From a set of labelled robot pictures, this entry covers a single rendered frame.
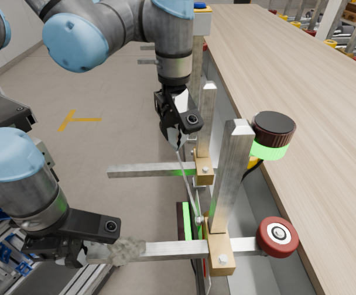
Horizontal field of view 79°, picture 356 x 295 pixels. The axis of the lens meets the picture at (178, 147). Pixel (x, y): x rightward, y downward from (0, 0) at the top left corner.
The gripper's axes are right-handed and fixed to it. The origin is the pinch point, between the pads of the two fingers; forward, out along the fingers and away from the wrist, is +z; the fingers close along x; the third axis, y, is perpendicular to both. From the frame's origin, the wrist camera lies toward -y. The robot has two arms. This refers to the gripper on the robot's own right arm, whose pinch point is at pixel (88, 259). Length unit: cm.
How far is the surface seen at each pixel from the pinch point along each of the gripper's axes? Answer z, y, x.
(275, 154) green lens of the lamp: -30.9, -34.1, -0.9
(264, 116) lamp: -34.5, -33.0, -5.1
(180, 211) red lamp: 12.1, -22.2, -18.5
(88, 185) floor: 83, 43, -87
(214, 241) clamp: -4.8, -28.4, -0.4
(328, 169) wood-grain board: -8, -63, -17
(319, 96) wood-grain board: -8, -82, -56
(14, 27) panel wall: 41, 219, -376
